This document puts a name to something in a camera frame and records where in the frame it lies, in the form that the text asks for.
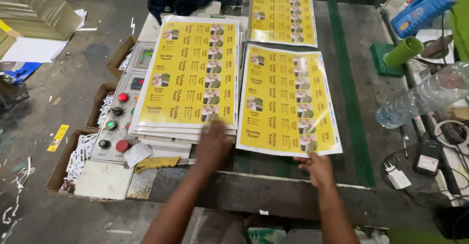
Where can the blue plastic jug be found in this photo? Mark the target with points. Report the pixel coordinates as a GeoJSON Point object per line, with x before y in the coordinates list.
{"type": "Point", "coordinates": [421, 13]}

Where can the person's right hand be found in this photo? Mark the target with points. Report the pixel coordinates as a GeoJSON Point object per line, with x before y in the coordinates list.
{"type": "Point", "coordinates": [320, 172]}

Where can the grey machine control panel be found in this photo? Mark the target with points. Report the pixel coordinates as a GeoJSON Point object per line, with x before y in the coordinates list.
{"type": "Point", "coordinates": [126, 90]}

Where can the glossy yellow printed sheet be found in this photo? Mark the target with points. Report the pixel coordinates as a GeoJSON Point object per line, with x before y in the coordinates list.
{"type": "Point", "coordinates": [282, 14]}
{"type": "Point", "coordinates": [287, 99]}

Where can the white paper sheets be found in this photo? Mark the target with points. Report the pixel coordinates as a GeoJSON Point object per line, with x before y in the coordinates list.
{"type": "Point", "coordinates": [36, 49]}

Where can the black power adapter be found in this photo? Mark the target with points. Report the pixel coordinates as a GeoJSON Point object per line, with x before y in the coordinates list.
{"type": "Point", "coordinates": [427, 158]}

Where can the person's left fingers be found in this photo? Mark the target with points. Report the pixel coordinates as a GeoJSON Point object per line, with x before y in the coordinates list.
{"type": "Point", "coordinates": [218, 132]}

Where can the white card scrap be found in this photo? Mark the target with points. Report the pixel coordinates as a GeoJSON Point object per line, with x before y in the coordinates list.
{"type": "Point", "coordinates": [137, 154]}

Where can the blue plastic sheet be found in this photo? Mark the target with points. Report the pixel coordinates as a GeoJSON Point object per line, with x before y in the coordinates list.
{"type": "Point", "coordinates": [24, 73]}

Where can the clear plastic water bottle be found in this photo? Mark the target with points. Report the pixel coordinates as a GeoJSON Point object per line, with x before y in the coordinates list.
{"type": "Point", "coordinates": [425, 97]}

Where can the green push button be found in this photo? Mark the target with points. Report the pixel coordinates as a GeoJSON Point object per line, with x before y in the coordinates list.
{"type": "Point", "coordinates": [111, 125]}

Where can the green plastic cup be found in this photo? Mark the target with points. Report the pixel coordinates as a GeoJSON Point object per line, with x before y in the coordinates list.
{"type": "Point", "coordinates": [403, 52]}

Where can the white metal plate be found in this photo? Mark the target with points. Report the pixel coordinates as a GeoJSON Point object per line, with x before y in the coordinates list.
{"type": "Point", "coordinates": [104, 180]}

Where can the stack of brown cardboard sheets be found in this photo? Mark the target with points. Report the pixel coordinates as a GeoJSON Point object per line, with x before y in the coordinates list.
{"type": "Point", "coordinates": [36, 9]}

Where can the cardboard box of printed cards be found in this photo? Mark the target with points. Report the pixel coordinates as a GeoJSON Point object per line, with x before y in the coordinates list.
{"type": "Point", "coordinates": [73, 159]}
{"type": "Point", "coordinates": [102, 104]}
{"type": "Point", "coordinates": [121, 55]}

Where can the yellow label strip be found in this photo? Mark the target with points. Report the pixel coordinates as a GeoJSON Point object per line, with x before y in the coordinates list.
{"type": "Point", "coordinates": [58, 137]}

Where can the green conveyor belt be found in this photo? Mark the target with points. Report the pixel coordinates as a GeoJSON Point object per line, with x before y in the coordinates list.
{"type": "Point", "coordinates": [350, 90]}

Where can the large red stop button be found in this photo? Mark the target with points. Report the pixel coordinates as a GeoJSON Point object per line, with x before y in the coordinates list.
{"type": "Point", "coordinates": [122, 145]}

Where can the stack of yellow printed sheets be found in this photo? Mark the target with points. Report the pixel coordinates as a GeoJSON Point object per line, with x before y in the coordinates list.
{"type": "Point", "coordinates": [188, 75]}

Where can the person's left hand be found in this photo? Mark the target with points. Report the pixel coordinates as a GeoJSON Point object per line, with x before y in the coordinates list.
{"type": "Point", "coordinates": [214, 147]}

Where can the black rotary knob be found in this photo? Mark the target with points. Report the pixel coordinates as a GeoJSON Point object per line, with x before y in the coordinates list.
{"type": "Point", "coordinates": [104, 144]}
{"type": "Point", "coordinates": [117, 111]}

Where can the white plug charger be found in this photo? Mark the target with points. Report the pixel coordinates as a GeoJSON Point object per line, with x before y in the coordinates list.
{"type": "Point", "coordinates": [398, 178]}

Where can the green square base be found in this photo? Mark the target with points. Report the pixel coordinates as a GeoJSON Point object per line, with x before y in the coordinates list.
{"type": "Point", "coordinates": [379, 58]}

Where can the small red push button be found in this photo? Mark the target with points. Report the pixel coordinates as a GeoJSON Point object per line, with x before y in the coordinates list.
{"type": "Point", "coordinates": [122, 97]}

